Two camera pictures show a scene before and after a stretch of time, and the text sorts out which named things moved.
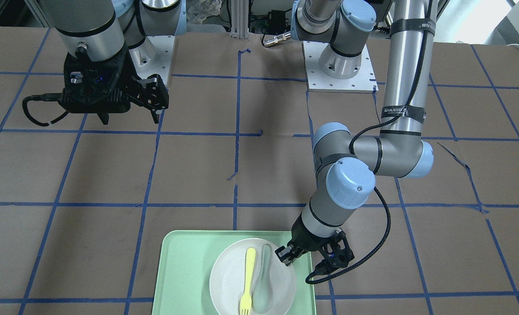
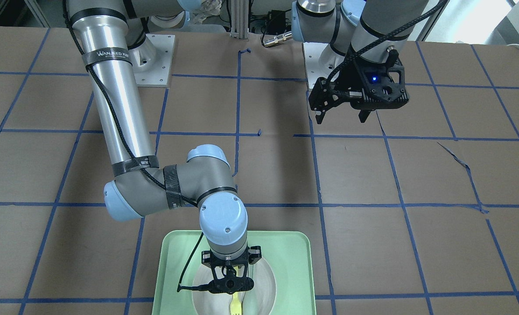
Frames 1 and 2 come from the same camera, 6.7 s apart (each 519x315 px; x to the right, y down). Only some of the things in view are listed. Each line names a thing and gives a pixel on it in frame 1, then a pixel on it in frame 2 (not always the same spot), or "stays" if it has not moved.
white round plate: x=228 y=276 -> x=259 y=300
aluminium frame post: x=239 y=19 stays
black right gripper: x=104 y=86 -> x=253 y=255
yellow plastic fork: x=245 y=306 -> x=236 y=307
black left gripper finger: x=287 y=255 -> x=324 y=96
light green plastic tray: x=183 y=285 stays
